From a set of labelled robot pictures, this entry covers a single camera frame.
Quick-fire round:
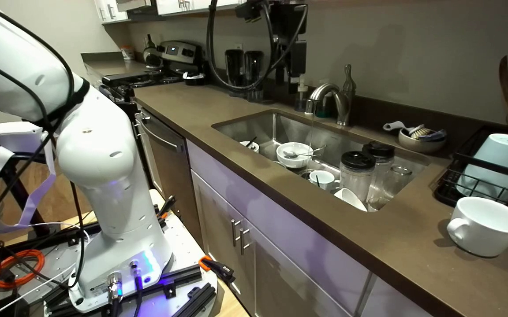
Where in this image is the white plastic panel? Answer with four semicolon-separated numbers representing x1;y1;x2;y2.
0;120;50;168

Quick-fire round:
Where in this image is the lower cabinet front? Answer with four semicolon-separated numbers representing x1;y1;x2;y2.
184;140;444;317

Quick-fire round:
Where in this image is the small white dish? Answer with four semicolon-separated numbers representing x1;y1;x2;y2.
237;140;262;155

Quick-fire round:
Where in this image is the stainless steel sink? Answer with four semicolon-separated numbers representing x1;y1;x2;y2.
209;110;438;215

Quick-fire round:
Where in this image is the clear jar black lid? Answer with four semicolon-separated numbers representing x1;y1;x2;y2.
361;141;396;178
338;150;377;203

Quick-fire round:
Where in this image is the small soap dispenser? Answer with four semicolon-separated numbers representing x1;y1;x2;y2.
292;76;311;115

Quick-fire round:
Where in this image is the black silver countertop appliance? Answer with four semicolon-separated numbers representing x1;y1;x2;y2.
140;39;206;81

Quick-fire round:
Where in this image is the small white cup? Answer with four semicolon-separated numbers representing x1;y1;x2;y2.
306;170;338;194

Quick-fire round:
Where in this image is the steel cabinet handle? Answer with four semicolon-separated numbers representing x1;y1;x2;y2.
228;219;243;249
237;226;253;256

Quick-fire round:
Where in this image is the grey bowl with sponges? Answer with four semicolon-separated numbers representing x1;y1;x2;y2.
382;120;449;155

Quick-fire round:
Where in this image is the black tumbler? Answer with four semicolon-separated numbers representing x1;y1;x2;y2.
243;50;266;92
223;50;244;92

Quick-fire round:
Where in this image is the black dish rack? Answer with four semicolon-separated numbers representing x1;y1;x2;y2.
431;124;508;244

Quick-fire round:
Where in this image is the black tripod stand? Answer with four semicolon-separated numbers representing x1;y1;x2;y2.
0;97;50;238

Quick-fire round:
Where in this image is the pale upturned cup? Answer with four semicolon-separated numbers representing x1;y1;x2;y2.
454;133;508;208

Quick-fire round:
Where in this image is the orange black clamp tool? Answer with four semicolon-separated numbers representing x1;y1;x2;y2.
154;196;179;226
197;254;239;291

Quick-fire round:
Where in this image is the white wall shelf unit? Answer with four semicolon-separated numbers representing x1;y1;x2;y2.
93;0;250;27

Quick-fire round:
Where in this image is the tilted white bowl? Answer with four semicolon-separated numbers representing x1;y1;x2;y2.
331;187;368;214

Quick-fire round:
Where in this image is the white bowl with spoon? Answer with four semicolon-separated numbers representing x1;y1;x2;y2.
273;141;315;171

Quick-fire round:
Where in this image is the robot mounting table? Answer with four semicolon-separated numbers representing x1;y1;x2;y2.
0;187;227;317

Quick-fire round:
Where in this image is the curved steel faucet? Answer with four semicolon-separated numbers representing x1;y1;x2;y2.
304;83;345;122

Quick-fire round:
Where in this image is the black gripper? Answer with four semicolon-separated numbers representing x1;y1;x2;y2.
267;0;310;80

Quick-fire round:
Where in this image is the steel dishwasher front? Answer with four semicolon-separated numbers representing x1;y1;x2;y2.
137;108;204;244

